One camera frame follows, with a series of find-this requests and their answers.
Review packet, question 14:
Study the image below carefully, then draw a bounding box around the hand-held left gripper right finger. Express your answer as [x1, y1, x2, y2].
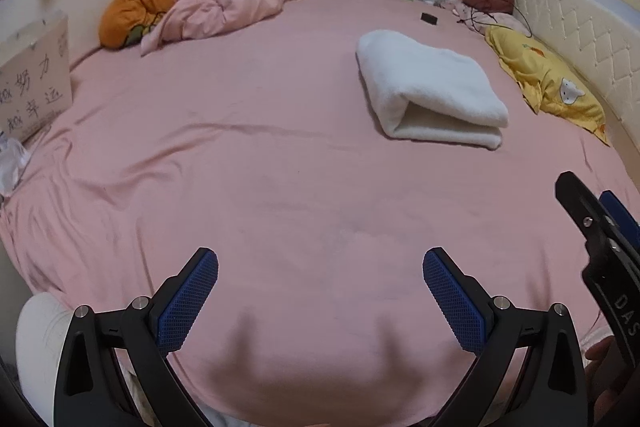
[422, 247, 588, 427]

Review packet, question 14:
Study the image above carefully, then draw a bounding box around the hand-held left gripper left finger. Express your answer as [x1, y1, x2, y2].
[52, 247, 221, 427]

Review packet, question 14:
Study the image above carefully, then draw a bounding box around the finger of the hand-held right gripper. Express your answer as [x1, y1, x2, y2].
[555, 171, 640, 269]
[600, 190, 640, 254]

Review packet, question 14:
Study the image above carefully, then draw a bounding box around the white fleece sweater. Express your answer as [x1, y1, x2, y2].
[356, 29, 510, 152]

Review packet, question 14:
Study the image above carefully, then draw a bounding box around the person's right hand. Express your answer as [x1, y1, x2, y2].
[585, 337, 639, 427]

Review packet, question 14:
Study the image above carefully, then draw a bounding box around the yellow cartoon pillow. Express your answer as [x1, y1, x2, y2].
[484, 24, 612, 146]

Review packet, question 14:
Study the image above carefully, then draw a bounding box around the white padded headboard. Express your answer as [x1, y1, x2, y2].
[487, 0, 640, 158]

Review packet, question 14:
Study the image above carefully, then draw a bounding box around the pink floral cloth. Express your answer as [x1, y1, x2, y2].
[452, 2, 531, 34]

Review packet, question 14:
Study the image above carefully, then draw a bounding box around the clear plastic bag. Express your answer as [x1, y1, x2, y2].
[0, 134, 31, 198]

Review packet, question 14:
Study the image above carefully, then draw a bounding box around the orange pumpkin plush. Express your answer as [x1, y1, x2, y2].
[99, 0, 178, 49]

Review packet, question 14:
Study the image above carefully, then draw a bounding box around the pink duvet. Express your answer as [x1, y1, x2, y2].
[140, 0, 347, 56]

